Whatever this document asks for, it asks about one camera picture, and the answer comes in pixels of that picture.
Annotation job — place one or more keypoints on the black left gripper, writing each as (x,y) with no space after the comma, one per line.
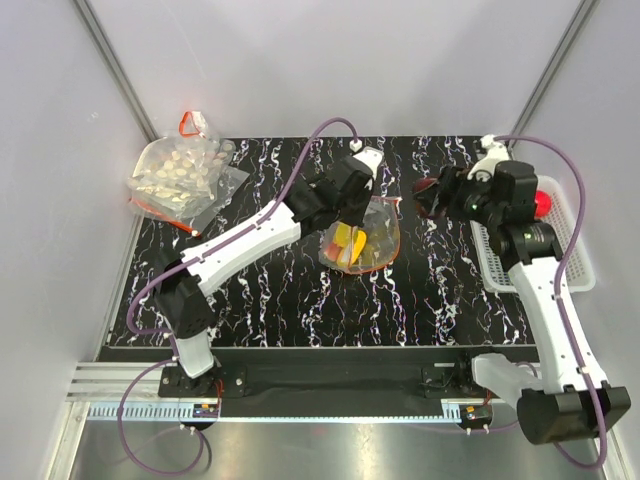
(357,219)

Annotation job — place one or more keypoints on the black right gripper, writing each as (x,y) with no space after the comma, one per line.
(453,180)

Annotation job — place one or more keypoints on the yellow starfruit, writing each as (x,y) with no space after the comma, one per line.
(342,236)

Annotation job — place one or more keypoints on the yellow orange mango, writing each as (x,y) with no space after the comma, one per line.
(355,248)

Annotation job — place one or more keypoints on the clear orange-zip bag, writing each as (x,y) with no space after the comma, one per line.
(370,247)

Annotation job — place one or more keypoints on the dark purple plum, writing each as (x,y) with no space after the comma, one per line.
(426,197)

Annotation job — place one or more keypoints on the watermelon slice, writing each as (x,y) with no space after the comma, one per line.
(333,251)

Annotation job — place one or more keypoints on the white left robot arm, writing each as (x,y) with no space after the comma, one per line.
(199,271)

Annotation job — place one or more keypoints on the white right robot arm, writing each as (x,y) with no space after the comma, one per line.
(570,398)

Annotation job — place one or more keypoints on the orange bag loop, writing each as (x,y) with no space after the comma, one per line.
(193,124)

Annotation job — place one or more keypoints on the red apple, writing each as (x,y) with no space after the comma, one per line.
(543,202)

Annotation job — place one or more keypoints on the white plastic basket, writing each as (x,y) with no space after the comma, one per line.
(579,273)

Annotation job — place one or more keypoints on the pile of spare bags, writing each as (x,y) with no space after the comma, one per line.
(184,182)

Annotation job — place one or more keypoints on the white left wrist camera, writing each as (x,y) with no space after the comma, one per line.
(370,157)

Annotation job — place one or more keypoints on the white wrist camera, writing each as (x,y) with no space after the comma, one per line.
(495,152)
(370,157)

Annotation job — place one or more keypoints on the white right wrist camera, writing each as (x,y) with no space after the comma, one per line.
(495,152)

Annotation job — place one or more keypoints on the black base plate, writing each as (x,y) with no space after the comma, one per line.
(422,372)

